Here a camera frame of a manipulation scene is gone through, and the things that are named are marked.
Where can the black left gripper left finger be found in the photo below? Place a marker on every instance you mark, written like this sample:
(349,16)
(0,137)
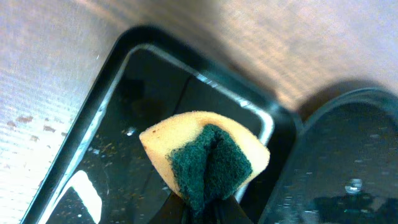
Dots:
(173,211)

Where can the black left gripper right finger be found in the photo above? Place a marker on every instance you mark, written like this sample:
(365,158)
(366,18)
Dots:
(228,211)

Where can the yellow green sponge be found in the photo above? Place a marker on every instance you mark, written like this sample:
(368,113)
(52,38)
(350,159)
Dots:
(203,156)

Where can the black round tray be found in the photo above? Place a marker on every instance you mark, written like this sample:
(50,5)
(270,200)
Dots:
(343,167)

